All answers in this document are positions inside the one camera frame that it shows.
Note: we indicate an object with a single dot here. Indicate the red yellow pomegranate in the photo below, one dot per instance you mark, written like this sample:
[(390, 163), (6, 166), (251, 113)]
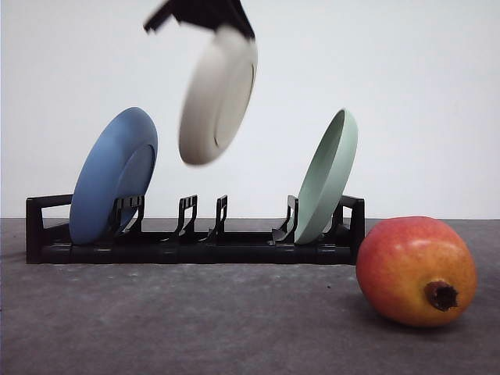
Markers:
[(416, 270)]

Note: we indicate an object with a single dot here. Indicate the black dish rack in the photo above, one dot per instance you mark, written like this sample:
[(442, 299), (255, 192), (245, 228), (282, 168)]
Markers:
[(49, 240)]

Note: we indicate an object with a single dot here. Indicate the white plate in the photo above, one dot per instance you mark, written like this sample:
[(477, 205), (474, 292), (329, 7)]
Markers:
[(217, 95)]

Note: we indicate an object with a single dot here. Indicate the green plate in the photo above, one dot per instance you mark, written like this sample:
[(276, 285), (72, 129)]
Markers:
[(326, 177)]

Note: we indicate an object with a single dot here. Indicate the blue plate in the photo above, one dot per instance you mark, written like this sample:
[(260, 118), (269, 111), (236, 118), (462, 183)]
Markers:
[(117, 162)]

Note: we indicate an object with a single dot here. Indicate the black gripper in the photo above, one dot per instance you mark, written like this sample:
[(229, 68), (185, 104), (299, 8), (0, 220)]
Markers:
[(203, 13)]

